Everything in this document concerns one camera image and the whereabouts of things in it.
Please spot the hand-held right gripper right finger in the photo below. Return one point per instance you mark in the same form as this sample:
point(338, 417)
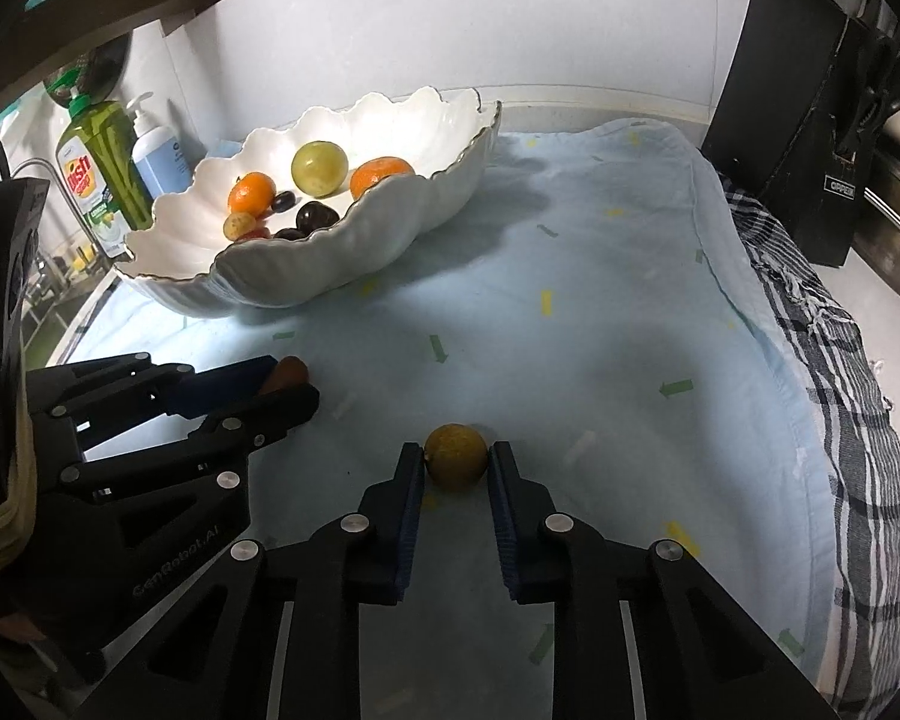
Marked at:
point(504, 525)

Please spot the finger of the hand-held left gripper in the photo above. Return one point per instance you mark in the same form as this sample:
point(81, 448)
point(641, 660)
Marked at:
point(285, 409)
point(217, 384)

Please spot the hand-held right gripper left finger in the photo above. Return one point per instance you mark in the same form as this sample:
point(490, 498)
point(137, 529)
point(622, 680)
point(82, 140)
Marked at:
point(412, 525)

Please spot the red grape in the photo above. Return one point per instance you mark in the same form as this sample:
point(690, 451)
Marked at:
point(289, 371)
point(259, 233)

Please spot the small brown round fruit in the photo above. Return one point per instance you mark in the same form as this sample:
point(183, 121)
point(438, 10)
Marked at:
point(456, 457)

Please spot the small yellow-orange fruit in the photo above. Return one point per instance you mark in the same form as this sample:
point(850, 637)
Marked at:
point(238, 225)

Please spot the dark purple plum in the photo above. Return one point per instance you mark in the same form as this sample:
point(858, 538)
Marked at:
point(316, 216)
point(292, 235)

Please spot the white scalloped ceramic bowl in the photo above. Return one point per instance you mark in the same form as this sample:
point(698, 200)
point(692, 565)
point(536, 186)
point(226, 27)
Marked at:
point(390, 240)

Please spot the yellow lemon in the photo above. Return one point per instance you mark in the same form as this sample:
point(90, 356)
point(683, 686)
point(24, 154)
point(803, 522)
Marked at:
point(319, 166)

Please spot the large orange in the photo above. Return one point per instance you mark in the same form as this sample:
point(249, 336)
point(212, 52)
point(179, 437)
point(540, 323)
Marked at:
point(380, 176)

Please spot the steel kitchen sink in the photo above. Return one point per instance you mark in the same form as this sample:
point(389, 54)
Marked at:
point(45, 315)

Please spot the small mandarin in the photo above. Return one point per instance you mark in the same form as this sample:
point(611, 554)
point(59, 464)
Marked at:
point(252, 193)

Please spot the blueberry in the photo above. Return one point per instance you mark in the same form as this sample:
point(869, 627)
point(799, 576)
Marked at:
point(283, 201)

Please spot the blue white pump bottle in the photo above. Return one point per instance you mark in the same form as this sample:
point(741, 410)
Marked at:
point(157, 161)

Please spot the light blue towel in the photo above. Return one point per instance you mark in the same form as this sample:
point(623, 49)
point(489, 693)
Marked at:
point(570, 300)

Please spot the green dish soap bottle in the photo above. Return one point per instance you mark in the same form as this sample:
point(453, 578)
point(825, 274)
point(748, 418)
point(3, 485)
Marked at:
point(94, 165)

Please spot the dark round strainer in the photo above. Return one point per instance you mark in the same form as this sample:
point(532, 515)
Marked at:
point(109, 64)

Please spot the plaid checked cloth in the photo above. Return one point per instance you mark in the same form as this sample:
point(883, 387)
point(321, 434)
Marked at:
point(825, 360)

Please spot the black box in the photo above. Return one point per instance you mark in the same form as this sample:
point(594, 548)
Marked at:
point(780, 105)

